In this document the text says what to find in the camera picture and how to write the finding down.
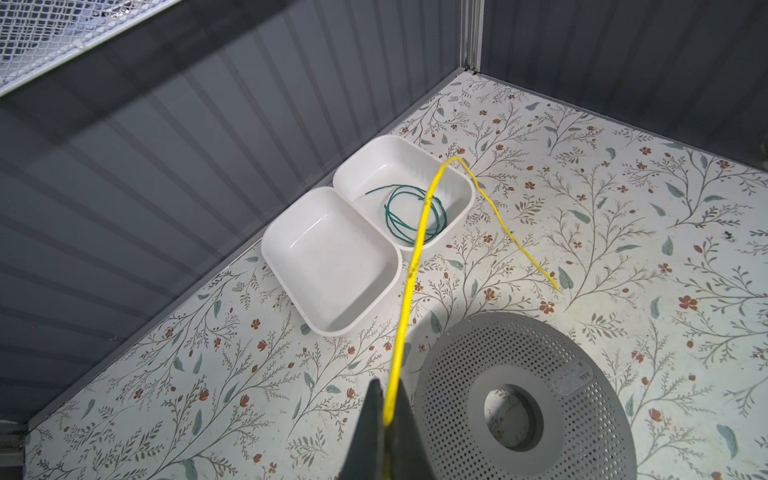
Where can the grey perforated cable spool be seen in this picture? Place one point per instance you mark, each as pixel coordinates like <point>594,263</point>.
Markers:
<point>504,396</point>

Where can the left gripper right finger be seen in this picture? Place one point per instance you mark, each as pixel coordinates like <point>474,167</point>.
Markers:
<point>405,452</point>

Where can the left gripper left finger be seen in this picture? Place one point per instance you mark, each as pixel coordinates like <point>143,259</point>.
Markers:
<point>365,458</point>

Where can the white wire mesh basket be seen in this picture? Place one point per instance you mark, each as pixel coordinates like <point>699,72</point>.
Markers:
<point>39,36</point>

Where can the white tray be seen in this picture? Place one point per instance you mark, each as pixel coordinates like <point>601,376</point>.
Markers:
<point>387,181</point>
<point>336,267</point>

